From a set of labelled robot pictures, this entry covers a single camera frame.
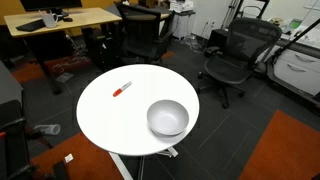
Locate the white bowl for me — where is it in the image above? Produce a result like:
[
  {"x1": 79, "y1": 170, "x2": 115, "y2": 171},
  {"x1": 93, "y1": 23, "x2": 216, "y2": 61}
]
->
[{"x1": 147, "y1": 100, "x2": 189, "y2": 136}]

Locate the black cabinet at left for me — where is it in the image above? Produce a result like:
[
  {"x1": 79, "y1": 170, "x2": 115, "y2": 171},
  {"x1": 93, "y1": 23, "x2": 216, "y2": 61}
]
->
[{"x1": 0, "y1": 62, "x2": 34, "y2": 180}]

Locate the round white table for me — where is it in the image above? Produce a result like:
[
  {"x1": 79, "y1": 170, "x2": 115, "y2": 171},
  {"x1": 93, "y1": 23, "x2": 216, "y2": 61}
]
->
[{"x1": 75, "y1": 63, "x2": 201, "y2": 180}]

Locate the black office chair at desk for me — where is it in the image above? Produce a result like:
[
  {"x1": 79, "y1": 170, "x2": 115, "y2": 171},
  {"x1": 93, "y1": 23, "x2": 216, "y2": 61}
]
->
[{"x1": 115, "y1": 2, "x2": 174, "y2": 64}]

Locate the white drawer cabinet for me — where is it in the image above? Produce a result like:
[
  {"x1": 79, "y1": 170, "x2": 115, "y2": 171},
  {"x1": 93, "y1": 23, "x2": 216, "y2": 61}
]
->
[{"x1": 267, "y1": 45, "x2": 320, "y2": 106}]

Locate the white mug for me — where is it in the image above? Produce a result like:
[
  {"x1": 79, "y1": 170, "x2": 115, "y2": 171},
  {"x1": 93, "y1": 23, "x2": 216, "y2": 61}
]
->
[{"x1": 39, "y1": 11, "x2": 58, "y2": 28}]

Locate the black computer mouse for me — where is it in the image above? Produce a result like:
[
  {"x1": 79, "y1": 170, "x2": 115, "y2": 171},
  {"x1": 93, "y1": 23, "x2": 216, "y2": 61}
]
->
[{"x1": 63, "y1": 18, "x2": 73, "y2": 22}]

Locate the wooden desk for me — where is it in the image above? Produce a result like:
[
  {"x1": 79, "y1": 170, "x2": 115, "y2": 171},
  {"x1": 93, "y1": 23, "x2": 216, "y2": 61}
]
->
[{"x1": 3, "y1": 7, "x2": 123, "y2": 95}]

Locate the red and white marker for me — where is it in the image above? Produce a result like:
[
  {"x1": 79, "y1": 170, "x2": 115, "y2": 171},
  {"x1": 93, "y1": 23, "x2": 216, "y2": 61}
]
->
[{"x1": 113, "y1": 81, "x2": 132, "y2": 97}]

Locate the clear plastic cup on floor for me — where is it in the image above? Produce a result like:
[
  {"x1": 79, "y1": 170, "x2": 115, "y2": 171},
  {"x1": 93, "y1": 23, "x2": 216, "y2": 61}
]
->
[{"x1": 34, "y1": 124, "x2": 61, "y2": 135}]

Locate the small white tag on floor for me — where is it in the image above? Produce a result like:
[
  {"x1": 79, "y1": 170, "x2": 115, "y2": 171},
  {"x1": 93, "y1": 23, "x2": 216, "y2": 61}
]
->
[{"x1": 64, "y1": 153, "x2": 73, "y2": 163}]

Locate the white printer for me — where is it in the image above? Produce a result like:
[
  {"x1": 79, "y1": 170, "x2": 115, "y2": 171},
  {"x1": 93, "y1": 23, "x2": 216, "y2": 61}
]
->
[{"x1": 169, "y1": 0, "x2": 193, "y2": 13}]

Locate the black monitor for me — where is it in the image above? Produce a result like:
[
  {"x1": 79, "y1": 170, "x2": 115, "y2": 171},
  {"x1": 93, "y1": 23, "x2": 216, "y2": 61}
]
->
[{"x1": 20, "y1": 0, "x2": 82, "y2": 17}]

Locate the black mesh office chair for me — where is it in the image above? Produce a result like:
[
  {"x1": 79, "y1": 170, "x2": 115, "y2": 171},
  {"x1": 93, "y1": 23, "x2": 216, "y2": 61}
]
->
[{"x1": 198, "y1": 17, "x2": 282, "y2": 108}]

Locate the black keyboard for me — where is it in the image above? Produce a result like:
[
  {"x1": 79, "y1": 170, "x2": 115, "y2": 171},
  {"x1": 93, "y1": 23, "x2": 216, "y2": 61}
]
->
[{"x1": 16, "y1": 19, "x2": 45, "y2": 32}]

